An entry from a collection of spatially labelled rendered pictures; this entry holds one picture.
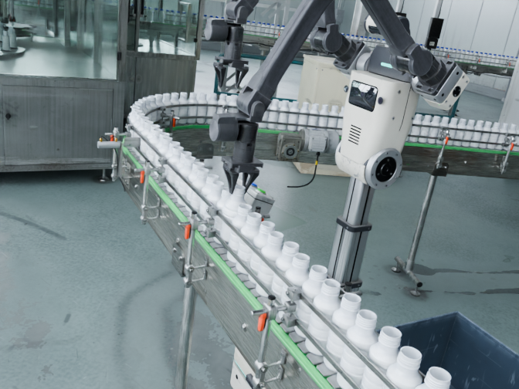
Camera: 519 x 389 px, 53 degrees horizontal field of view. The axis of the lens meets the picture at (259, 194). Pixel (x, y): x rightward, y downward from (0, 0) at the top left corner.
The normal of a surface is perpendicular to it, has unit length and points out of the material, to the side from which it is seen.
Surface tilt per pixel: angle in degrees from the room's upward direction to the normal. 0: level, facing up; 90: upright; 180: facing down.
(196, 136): 90
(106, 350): 0
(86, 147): 90
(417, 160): 91
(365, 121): 90
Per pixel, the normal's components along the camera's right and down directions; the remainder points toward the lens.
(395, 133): 0.43, 0.54
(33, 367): 0.14, -0.93
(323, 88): 0.18, 0.37
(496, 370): -0.87, 0.06
